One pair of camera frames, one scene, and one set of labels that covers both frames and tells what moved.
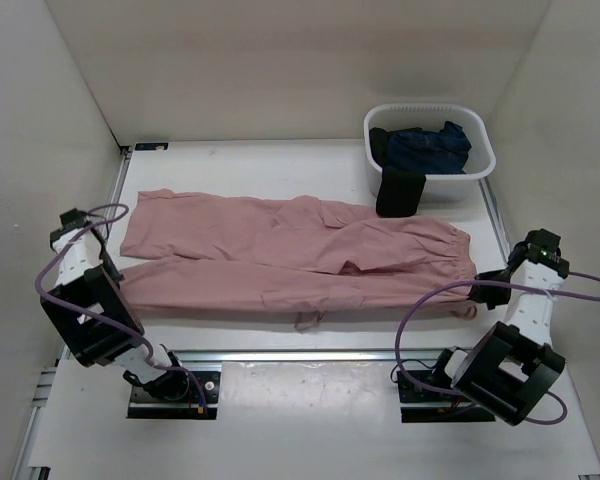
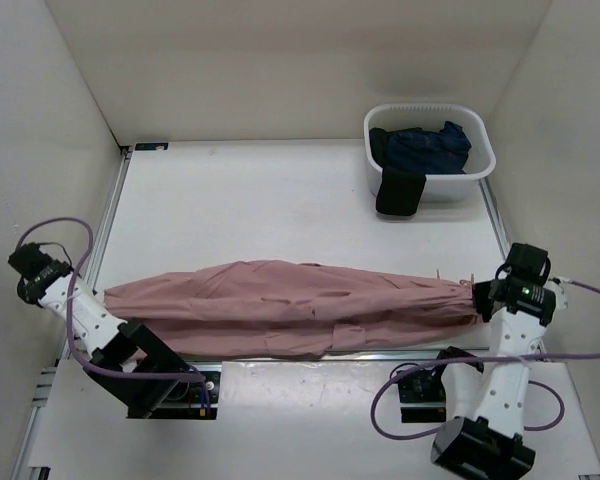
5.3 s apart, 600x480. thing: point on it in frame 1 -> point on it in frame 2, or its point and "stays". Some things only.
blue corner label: [154, 146] stays
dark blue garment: [434, 152] stays
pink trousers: [295, 256] -> [280, 309]
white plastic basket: [434, 117] stays
